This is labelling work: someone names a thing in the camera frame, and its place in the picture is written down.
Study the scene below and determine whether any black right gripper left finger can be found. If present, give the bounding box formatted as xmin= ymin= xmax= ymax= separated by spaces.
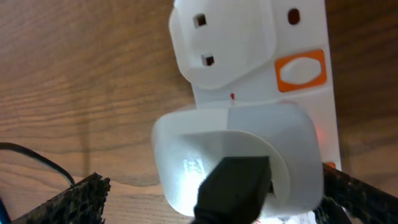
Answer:
xmin=12 ymin=173 xmax=111 ymax=224

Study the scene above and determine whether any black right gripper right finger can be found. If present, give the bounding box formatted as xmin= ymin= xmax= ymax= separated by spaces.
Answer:
xmin=313 ymin=164 xmax=397 ymax=224

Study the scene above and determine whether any black charging cable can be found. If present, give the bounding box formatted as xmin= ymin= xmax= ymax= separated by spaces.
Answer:
xmin=0 ymin=142 xmax=273 ymax=224

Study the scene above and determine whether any white charger adapter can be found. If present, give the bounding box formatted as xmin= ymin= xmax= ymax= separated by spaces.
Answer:
xmin=151 ymin=103 xmax=323 ymax=218

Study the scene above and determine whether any white power strip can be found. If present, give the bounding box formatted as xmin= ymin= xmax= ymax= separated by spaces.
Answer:
xmin=169 ymin=0 xmax=341 ymax=167

